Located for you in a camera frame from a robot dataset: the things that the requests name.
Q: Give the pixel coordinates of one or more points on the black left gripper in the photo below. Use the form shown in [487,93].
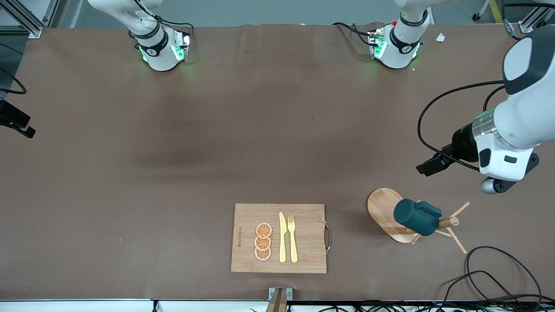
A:
[462,141]

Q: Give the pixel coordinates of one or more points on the dark teal cup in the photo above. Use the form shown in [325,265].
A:
[416,219]

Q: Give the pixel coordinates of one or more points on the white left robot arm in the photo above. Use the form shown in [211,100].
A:
[520,125]

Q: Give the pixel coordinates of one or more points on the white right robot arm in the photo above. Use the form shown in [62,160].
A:
[160,52]

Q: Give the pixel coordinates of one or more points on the wooden mug rack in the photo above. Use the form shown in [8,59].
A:
[381,208]

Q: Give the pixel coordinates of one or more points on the white paper scrap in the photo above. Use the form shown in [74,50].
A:
[440,37]

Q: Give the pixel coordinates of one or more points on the bamboo cutting board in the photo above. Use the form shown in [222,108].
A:
[308,216]

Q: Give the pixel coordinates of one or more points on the yellow plastic fork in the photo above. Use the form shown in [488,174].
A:
[293,247]

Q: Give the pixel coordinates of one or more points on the brown table cover sheet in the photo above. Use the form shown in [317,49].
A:
[173,173]

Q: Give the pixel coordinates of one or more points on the yellow plastic knife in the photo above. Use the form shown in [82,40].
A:
[282,242]

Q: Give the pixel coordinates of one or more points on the toy orange slice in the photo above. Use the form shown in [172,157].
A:
[263,230]
[262,254]
[262,243]

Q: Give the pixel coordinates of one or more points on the aluminium frame profile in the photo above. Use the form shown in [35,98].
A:
[30,28]
[529,24]

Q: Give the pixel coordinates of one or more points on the metal table bracket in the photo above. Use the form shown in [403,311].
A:
[289,292]

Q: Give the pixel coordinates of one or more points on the white table edge rail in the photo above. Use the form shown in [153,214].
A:
[86,307]

